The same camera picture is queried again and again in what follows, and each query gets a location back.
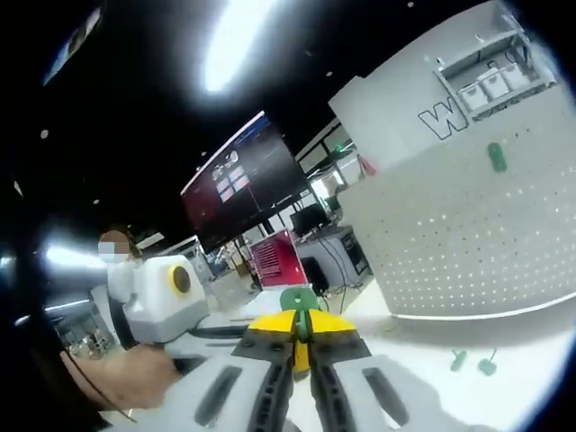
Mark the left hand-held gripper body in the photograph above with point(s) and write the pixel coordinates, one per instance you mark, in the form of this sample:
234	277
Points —
153	306

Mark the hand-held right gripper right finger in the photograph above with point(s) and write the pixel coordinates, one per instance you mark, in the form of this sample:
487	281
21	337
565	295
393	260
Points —
360	396

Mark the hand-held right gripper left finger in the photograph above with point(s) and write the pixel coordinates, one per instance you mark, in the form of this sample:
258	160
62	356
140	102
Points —
252	396

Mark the green hook assembly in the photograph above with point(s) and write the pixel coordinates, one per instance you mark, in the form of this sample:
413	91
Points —
297	298
459	360
487	365
497	157

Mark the white perforated mounting plate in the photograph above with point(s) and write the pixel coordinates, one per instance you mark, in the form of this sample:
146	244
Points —
472	243

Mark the person's left hand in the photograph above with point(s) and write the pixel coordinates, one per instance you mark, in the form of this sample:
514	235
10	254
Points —
139	378

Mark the red screen laptop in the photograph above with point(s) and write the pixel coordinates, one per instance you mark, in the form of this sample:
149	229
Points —
276	261

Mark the black box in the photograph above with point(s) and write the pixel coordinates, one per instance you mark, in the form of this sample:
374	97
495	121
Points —
320	275

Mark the grey desktop computer case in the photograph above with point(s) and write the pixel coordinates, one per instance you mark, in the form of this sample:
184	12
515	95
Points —
355	252

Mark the black computer monitor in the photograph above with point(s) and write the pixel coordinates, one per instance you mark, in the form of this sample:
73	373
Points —
310	218

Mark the large dark display screen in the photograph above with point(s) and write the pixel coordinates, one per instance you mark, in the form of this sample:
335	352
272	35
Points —
243	184

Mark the ceiling light strip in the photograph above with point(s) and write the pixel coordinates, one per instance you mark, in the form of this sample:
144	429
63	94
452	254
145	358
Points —
229	49

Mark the white shelf partition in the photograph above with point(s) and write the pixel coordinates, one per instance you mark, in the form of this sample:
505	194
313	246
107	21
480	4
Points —
382	85

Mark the white storage bin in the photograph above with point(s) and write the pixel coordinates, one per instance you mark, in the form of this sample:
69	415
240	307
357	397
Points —
494	85
513	76
474	96

